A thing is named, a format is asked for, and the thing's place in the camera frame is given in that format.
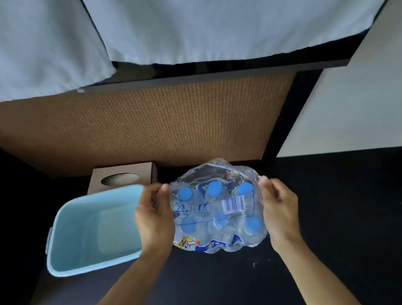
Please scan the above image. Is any person's left hand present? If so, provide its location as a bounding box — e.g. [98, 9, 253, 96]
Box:
[131, 182, 179, 259]

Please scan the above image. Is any person's right hand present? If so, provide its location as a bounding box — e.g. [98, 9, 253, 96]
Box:
[257, 172, 304, 254]

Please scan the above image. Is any shrink-wrapped pack of water bottles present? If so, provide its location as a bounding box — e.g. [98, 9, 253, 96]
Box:
[165, 154, 271, 258]

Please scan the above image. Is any person's left forearm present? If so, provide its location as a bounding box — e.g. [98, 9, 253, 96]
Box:
[55, 245, 175, 305]

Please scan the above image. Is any person's right forearm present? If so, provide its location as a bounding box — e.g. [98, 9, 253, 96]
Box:
[270, 228, 365, 305]

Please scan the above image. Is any brown tissue box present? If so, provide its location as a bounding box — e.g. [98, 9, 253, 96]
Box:
[85, 161, 160, 195]

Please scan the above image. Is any brown woven panel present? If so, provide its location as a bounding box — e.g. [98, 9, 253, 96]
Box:
[0, 71, 305, 187]

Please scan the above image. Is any light blue plastic bin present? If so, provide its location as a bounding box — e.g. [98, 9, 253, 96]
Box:
[39, 184, 153, 279]

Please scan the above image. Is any light blue towel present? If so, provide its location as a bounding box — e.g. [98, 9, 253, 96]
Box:
[0, 0, 119, 103]
[79, 0, 402, 77]

